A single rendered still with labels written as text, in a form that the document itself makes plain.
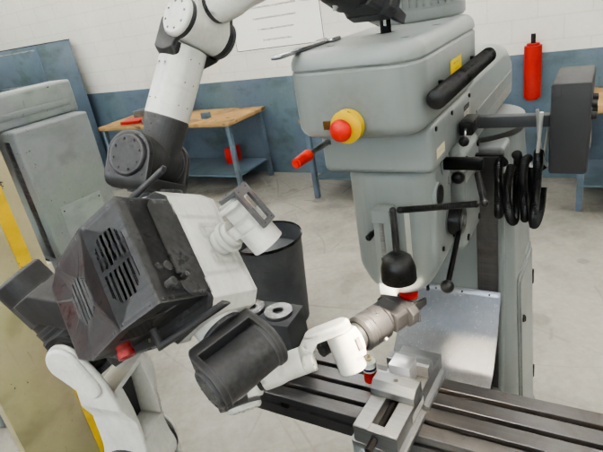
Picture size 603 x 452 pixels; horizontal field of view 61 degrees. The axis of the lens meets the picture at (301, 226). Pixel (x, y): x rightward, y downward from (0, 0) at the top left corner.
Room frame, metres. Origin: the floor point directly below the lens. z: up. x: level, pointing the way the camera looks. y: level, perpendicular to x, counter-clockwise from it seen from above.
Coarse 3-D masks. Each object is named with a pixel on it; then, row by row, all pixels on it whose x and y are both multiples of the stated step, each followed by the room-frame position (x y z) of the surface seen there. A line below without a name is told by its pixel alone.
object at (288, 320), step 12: (264, 312) 1.39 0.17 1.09; (276, 312) 1.38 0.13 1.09; (288, 312) 1.34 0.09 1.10; (300, 312) 1.37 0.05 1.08; (276, 324) 1.31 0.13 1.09; (288, 324) 1.30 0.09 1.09; (300, 324) 1.35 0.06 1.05; (288, 336) 1.29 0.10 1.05; (300, 336) 1.34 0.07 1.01; (288, 348) 1.29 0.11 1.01
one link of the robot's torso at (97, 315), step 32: (160, 192) 0.92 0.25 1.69; (96, 224) 0.80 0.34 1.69; (128, 224) 0.77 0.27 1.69; (160, 224) 0.82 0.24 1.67; (192, 224) 0.88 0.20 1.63; (64, 256) 0.85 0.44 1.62; (96, 256) 0.78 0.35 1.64; (128, 256) 0.74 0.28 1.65; (160, 256) 0.76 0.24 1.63; (192, 256) 0.81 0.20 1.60; (224, 256) 0.87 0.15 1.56; (64, 288) 0.85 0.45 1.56; (96, 288) 0.77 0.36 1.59; (128, 288) 0.98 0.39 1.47; (160, 288) 0.70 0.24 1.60; (192, 288) 0.75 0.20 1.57; (224, 288) 0.80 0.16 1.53; (256, 288) 0.87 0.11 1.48; (64, 320) 0.84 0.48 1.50; (96, 320) 0.76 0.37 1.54; (128, 320) 0.70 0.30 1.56; (160, 320) 0.76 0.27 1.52; (192, 320) 0.74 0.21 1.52; (224, 320) 0.78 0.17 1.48; (96, 352) 0.75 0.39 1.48; (128, 352) 0.75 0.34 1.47
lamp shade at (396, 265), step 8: (384, 256) 0.91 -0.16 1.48; (392, 256) 0.89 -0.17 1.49; (400, 256) 0.88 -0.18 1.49; (408, 256) 0.89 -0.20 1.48; (384, 264) 0.89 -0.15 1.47; (392, 264) 0.88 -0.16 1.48; (400, 264) 0.87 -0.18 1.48; (408, 264) 0.88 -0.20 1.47; (384, 272) 0.88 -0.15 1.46; (392, 272) 0.87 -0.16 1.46; (400, 272) 0.87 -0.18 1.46; (408, 272) 0.87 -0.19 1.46; (384, 280) 0.89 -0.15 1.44; (392, 280) 0.87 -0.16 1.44; (400, 280) 0.86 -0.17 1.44; (408, 280) 0.87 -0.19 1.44
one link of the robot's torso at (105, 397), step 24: (48, 360) 0.90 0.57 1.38; (72, 360) 0.89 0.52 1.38; (144, 360) 1.01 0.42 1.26; (72, 384) 0.89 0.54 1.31; (96, 384) 0.88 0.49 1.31; (120, 384) 0.92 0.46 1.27; (144, 384) 1.00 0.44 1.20; (96, 408) 0.90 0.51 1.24; (120, 408) 0.88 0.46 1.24; (144, 408) 1.00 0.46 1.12; (120, 432) 0.92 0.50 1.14; (144, 432) 0.93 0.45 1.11; (168, 432) 0.99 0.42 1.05
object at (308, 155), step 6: (324, 144) 1.01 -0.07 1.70; (306, 150) 0.96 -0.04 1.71; (312, 150) 0.98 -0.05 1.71; (318, 150) 0.99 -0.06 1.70; (300, 156) 0.93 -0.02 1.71; (306, 156) 0.94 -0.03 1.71; (312, 156) 0.96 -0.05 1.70; (294, 162) 0.92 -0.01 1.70; (300, 162) 0.92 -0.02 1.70; (306, 162) 0.94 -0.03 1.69
